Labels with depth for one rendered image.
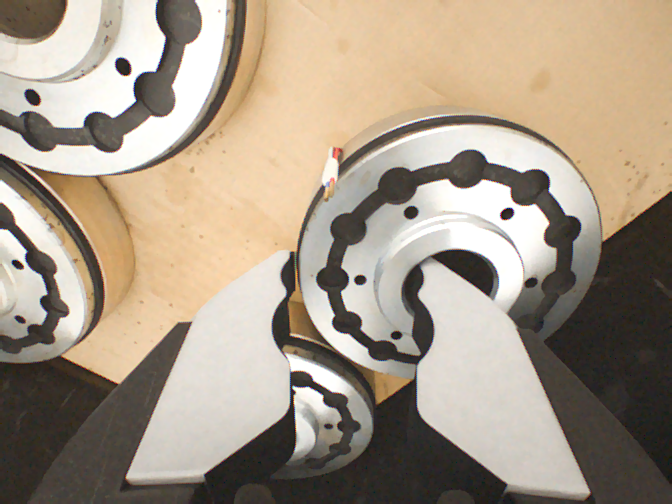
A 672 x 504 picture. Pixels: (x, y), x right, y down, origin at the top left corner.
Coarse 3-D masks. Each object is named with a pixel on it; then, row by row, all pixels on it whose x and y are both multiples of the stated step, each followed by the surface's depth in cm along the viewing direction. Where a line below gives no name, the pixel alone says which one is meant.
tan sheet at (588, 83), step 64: (64, 0) 10; (320, 0) 10; (384, 0) 10; (448, 0) 10; (512, 0) 10; (576, 0) 10; (640, 0) 10; (320, 64) 11; (384, 64) 11; (448, 64) 11; (512, 64) 11; (576, 64) 11; (640, 64) 11; (256, 128) 12; (320, 128) 12; (576, 128) 12; (640, 128) 12; (128, 192) 14; (192, 192) 13; (256, 192) 13; (640, 192) 13; (192, 256) 15; (256, 256) 15; (448, 256) 14; (128, 320) 17; (384, 384) 19
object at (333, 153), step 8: (328, 152) 11; (336, 152) 11; (328, 160) 10; (336, 160) 10; (328, 168) 9; (336, 168) 9; (328, 176) 9; (336, 176) 9; (328, 184) 8; (328, 192) 8; (328, 200) 8
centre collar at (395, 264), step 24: (456, 216) 10; (408, 240) 10; (432, 240) 10; (456, 240) 10; (480, 240) 10; (504, 240) 10; (384, 264) 11; (408, 264) 10; (504, 264) 10; (384, 288) 11; (504, 288) 11; (384, 312) 11; (408, 312) 11; (504, 312) 11
